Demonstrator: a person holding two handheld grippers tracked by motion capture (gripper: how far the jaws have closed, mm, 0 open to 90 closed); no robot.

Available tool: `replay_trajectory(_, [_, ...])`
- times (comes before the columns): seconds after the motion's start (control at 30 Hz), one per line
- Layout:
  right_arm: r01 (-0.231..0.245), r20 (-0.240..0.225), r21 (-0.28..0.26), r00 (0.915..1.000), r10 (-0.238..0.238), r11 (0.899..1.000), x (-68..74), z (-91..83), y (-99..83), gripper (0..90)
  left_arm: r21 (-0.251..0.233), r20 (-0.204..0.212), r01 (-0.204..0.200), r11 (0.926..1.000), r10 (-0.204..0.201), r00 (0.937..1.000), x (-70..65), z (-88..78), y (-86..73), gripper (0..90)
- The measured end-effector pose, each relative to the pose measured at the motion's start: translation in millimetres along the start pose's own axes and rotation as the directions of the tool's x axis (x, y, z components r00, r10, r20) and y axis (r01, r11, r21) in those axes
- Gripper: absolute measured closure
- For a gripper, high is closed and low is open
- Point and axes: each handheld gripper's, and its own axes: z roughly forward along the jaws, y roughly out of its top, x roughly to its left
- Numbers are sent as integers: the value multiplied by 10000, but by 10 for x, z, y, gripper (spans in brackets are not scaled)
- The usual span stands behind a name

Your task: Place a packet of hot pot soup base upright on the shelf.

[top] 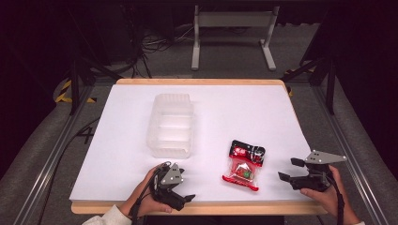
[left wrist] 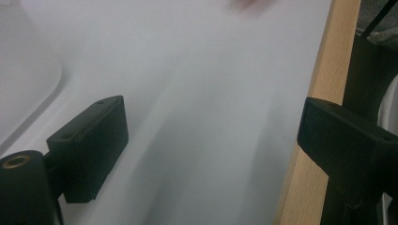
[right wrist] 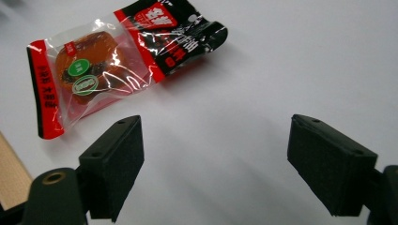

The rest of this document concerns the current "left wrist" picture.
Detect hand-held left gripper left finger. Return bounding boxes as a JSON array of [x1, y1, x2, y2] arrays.
[[46, 95, 130, 204]]

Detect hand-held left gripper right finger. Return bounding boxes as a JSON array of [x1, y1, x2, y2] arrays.
[[297, 96, 398, 208]]

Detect white curved object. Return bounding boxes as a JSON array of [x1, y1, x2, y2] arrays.
[[376, 82, 398, 136]]

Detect black stand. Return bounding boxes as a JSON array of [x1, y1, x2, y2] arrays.
[[342, 33, 398, 124]]

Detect white rounded tray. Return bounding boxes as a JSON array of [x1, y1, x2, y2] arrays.
[[0, 0, 63, 155]]

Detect black cable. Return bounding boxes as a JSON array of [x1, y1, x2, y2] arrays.
[[361, 0, 398, 39]]

